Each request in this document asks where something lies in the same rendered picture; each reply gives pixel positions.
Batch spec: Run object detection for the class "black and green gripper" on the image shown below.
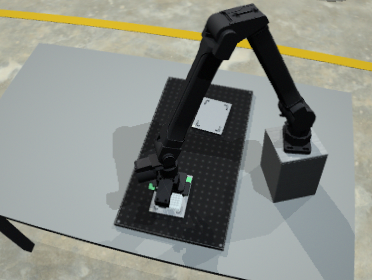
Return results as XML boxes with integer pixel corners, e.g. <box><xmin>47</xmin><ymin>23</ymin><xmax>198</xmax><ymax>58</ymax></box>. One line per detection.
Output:
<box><xmin>149</xmin><ymin>172</ymin><xmax>192</xmax><ymax>196</ymax></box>

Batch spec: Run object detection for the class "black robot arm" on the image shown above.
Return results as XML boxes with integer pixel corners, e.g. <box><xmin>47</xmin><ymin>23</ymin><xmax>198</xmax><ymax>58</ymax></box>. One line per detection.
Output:
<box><xmin>134</xmin><ymin>3</ymin><xmax>316</xmax><ymax>209</ymax></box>

